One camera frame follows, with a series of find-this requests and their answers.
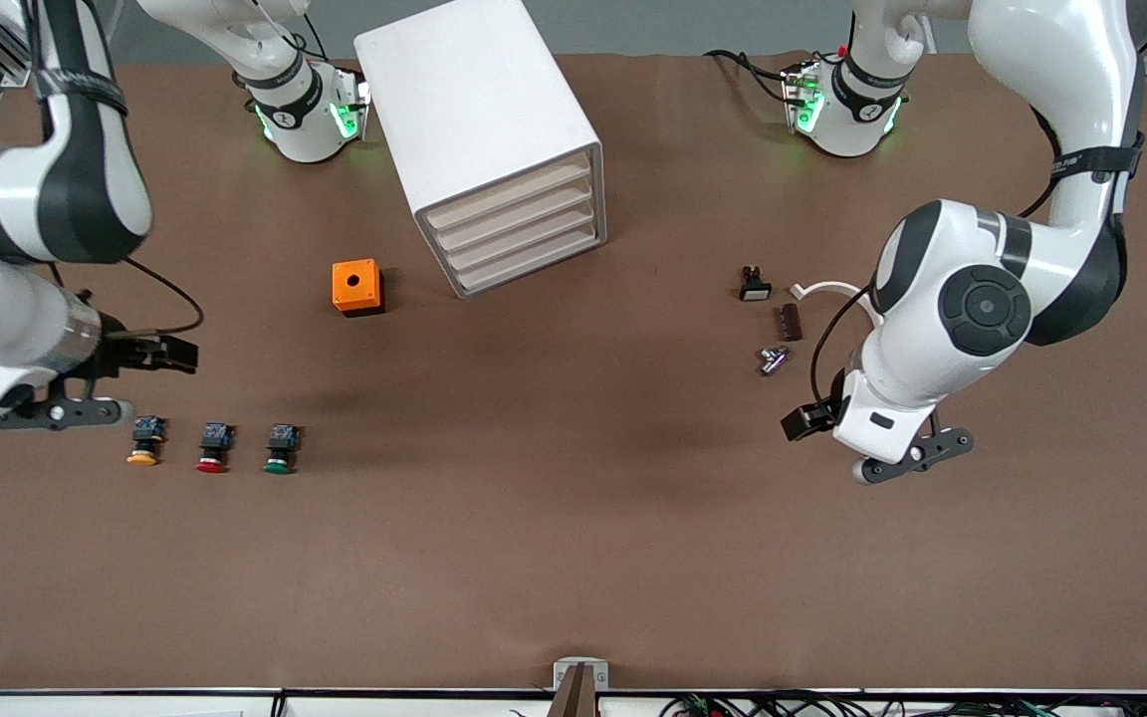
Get white curved bracket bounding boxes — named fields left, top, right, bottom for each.
left=790, top=281, right=875, bottom=306

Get metal mount bracket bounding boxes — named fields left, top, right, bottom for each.
left=546, top=658, right=611, bottom=717

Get white cabinet drawer with handle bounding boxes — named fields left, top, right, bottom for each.
left=444, top=202, right=598, bottom=275

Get orange box with hole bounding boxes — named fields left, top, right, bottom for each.
left=332, top=259, right=386, bottom=318

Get yellow push button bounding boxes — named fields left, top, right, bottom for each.
left=126, top=415, right=167, bottom=467

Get black base cable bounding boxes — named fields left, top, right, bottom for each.
left=703, top=49, right=796, bottom=107

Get green push button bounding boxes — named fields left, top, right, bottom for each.
left=263, top=423, right=302, bottom=475

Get red push button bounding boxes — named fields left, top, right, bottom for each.
left=196, top=422, right=236, bottom=474

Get bundle of black cables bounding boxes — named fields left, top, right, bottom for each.
left=658, top=690, right=1147, bottom=717

